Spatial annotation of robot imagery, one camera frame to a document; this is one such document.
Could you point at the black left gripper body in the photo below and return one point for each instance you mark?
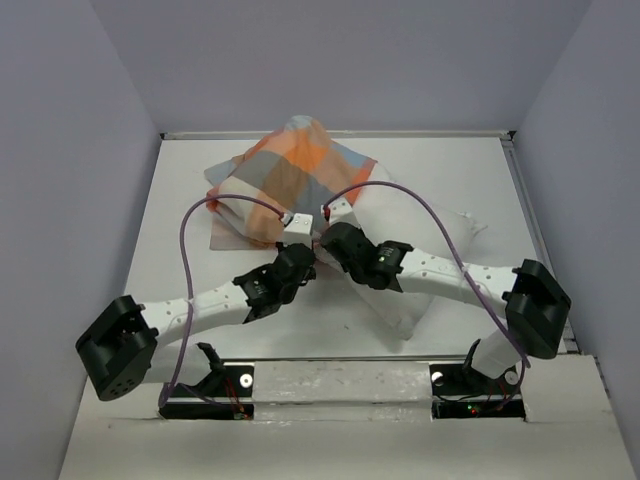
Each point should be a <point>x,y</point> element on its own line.
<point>287,295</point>

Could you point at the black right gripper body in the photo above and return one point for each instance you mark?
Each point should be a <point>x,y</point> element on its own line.
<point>355,272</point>

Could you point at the white pillow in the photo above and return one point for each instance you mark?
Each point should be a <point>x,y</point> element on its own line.
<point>385,214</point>

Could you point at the orange blue checked pillowcase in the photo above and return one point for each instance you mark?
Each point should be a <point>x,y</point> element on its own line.
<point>294,169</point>

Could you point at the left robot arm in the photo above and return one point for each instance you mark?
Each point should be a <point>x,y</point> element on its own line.
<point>117,348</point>

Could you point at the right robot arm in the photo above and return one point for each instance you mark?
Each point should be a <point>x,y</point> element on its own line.
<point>527,304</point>

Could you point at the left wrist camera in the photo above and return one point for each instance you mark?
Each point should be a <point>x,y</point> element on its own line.
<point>298,229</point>

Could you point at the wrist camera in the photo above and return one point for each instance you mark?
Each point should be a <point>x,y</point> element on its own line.
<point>339,211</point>
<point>298,229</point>

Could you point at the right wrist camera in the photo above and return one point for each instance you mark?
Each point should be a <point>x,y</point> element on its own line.
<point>339,211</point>

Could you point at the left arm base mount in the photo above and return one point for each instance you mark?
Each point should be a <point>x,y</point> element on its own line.
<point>224,393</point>

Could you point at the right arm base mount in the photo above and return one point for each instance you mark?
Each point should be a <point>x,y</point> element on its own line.
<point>460,392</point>

